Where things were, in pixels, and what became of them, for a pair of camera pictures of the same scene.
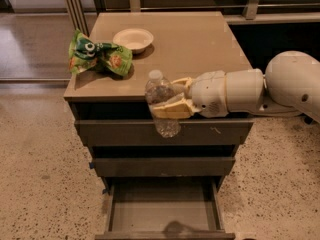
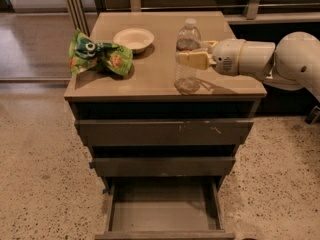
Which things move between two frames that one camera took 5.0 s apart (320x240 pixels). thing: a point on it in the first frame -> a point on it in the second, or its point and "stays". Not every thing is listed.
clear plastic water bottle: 156,88 -> 188,39
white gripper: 208,93 -> 227,56
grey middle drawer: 163,166 stays
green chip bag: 83,54 stays
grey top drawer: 143,133 stays
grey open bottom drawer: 164,210 stays
